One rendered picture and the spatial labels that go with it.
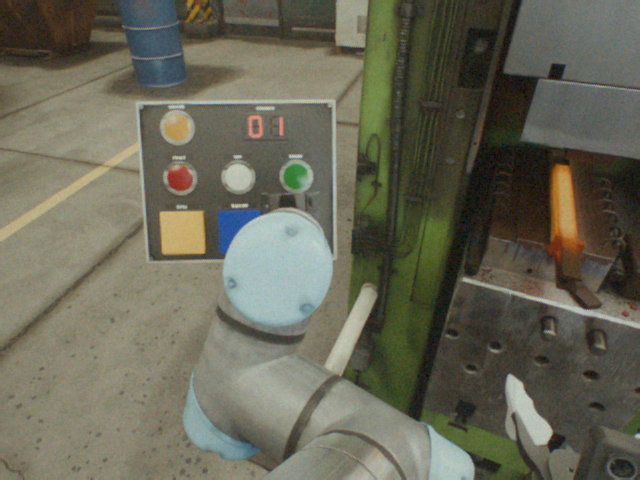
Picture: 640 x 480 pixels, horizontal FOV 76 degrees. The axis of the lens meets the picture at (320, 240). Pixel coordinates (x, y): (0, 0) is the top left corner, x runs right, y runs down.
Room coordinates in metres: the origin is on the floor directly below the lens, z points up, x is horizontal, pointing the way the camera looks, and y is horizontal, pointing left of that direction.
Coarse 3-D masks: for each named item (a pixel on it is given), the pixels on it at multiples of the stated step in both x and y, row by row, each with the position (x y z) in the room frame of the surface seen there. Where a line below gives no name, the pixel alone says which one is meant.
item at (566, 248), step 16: (560, 176) 0.78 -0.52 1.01; (560, 192) 0.72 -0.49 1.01; (560, 208) 0.66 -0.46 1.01; (560, 224) 0.60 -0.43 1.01; (560, 240) 0.55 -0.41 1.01; (576, 240) 0.55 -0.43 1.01; (560, 256) 0.51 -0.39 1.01; (576, 256) 0.51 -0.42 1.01; (560, 272) 0.50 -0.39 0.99; (576, 272) 0.47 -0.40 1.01; (560, 288) 0.46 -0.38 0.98
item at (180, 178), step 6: (174, 168) 0.63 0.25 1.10; (180, 168) 0.63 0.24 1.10; (186, 168) 0.64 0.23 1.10; (168, 174) 0.63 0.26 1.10; (174, 174) 0.63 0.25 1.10; (180, 174) 0.63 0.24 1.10; (186, 174) 0.63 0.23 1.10; (192, 174) 0.63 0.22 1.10; (168, 180) 0.62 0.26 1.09; (174, 180) 0.62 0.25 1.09; (180, 180) 0.62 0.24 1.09; (186, 180) 0.62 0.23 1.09; (192, 180) 0.62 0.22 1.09; (174, 186) 0.62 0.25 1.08; (180, 186) 0.62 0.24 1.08; (186, 186) 0.62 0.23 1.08
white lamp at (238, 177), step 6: (234, 168) 0.64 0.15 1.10; (240, 168) 0.64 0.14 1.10; (246, 168) 0.64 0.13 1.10; (228, 174) 0.63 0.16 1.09; (234, 174) 0.63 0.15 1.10; (240, 174) 0.63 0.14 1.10; (246, 174) 0.63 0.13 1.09; (228, 180) 0.63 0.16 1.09; (234, 180) 0.63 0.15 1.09; (240, 180) 0.63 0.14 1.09; (246, 180) 0.63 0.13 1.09; (234, 186) 0.62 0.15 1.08; (240, 186) 0.62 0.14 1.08; (246, 186) 0.62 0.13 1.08
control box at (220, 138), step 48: (144, 144) 0.66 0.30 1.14; (192, 144) 0.66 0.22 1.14; (240, 144) 0.66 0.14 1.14; (288, 144) 0.66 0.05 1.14; (144, 192) 0.62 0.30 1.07; (192, 192) 0.62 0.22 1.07; (240, 192) 0.62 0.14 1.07; (288, 192) 0.62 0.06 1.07; (336, 192) 0.63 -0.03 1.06; (336, 240) 0.58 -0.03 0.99
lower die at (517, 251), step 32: (544, 160) 0.89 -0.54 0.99; (512, 192) 0.76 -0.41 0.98; (544, 192) 0.75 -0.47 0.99; (576, 192) 0.73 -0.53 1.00; (512, 224) 0.64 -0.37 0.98; (544, 224) 0.63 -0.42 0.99; (576, 224) 0.62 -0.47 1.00; (512, 256) 0.59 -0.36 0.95; (544, 256) 0.57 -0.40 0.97; (608, 256) 0.53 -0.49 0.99
